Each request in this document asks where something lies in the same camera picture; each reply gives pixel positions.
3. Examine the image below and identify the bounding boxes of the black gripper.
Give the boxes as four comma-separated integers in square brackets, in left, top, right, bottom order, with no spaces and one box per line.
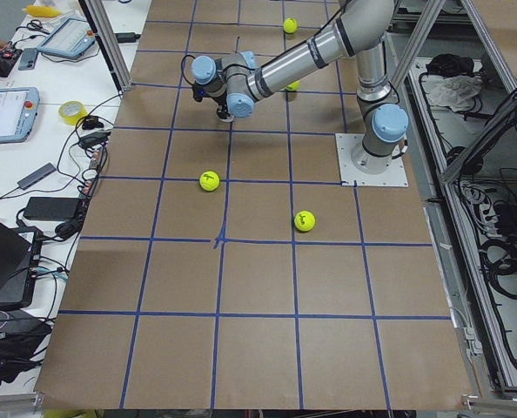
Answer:
[192,81,229,114]

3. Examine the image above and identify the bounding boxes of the white crumpled cloth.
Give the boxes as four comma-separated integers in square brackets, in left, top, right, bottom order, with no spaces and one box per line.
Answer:
[427,75,482,112]

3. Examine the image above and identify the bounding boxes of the clear tennis ball can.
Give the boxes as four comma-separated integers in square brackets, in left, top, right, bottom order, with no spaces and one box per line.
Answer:
[217,111,234,123]

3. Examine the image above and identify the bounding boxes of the tennis ball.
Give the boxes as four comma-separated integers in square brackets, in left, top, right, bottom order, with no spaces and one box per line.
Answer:
[283,17,299,34]
[293,210,316,233]
[199,171,220,192]
[285,80,300,92]

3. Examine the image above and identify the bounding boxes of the upper teach pendant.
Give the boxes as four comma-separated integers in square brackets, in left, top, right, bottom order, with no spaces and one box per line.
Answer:
[36,17,96,60]

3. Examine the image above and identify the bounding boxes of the lower teach pendant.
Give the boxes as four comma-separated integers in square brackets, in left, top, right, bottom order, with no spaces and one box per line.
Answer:
[0,87,40,144]

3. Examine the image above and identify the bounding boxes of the black laptop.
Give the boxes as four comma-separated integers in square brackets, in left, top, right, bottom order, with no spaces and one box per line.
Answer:
[0,222,42,311]

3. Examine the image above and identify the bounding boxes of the tennis ball upper left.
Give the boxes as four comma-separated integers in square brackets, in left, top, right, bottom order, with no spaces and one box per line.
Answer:
[293,210,316,233]

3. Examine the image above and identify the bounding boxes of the yellow tape roll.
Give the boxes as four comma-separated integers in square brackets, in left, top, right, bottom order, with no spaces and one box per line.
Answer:
[58,100,88,126]

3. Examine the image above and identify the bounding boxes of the black scissors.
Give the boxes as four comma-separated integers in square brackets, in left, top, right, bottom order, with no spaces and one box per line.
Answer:
[26,19,50,35]

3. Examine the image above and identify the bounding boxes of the teach pendant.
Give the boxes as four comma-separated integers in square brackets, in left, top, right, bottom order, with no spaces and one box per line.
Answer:
[36,17,96,60]
[0,87,40,144]

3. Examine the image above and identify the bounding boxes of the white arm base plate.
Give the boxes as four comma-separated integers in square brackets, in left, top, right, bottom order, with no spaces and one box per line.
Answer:
[335,133,409,187]

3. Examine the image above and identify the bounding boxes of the tennis ball lower right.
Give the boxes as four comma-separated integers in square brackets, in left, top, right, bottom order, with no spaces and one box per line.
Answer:
[283,17,299,34]

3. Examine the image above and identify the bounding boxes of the aluminium frame post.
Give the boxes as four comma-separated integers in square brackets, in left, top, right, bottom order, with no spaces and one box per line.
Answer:
[78,0,132,93]

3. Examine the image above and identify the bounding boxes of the black cable bundle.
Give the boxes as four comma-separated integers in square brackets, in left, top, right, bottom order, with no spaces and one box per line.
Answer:
[14,93,124,245]

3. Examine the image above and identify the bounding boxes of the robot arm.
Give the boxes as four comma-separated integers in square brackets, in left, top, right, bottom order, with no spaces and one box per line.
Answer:
[191,1,409,168]

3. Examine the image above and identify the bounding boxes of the black power brick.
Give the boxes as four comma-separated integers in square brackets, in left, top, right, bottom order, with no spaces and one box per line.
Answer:
[23,197,79,221]

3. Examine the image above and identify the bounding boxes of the tennis ball lower left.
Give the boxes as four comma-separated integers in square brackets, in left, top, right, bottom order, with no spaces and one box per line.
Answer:
[199,171,220,192]

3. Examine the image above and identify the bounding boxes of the grey usb hub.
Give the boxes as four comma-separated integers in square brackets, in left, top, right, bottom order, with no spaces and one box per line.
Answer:
[17,163,57,190]

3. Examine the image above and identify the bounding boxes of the tennis ball centre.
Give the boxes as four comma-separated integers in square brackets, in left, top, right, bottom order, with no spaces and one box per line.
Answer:
[285,80,300,92]

